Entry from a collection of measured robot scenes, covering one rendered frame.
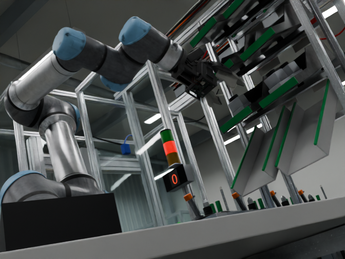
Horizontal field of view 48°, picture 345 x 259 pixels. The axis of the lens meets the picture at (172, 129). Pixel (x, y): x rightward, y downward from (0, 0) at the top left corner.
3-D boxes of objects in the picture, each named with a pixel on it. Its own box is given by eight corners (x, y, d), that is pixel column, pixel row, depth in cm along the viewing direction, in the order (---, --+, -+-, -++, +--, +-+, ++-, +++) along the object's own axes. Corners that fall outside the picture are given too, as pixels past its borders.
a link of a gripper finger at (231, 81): (245, 96, 105) (213, 88, 104) (243, 82, 109) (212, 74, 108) (250, 88, 103) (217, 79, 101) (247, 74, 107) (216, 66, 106)
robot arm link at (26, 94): (-7, 88, 123) (70, 11, 90) (26, 98, 130) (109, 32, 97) (-15, 121, 118) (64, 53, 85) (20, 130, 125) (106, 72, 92)
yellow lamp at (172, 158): (174, 162, 152) (171, 151, 154) (166, 167, 155) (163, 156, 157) (183, 163, 156) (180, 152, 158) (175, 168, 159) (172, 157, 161)
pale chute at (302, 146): (329, 155, 89) (315, 143, 88) (287, 177, 98) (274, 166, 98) (340, 88, 108) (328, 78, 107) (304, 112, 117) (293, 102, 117)
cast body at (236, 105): (248, 114, 109) (233, 94, 110) (237, 122, 112) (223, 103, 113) (258, 107, 116) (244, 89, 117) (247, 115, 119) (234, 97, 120)
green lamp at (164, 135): (168, 140, 156) (165, 129, 158) (160, 145, 159) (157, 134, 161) (176, 141, 160) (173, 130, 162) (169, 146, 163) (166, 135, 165)
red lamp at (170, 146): (171, 151, 154) (168, 140, 156) (163, 156, 157) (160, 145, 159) (180, 151, 158) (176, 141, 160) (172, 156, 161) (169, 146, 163)
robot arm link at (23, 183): (-1, 237, 81) (-13, 207, 92) (58, 242, 89) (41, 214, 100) (20, 185, 80) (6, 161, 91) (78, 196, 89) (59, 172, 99)
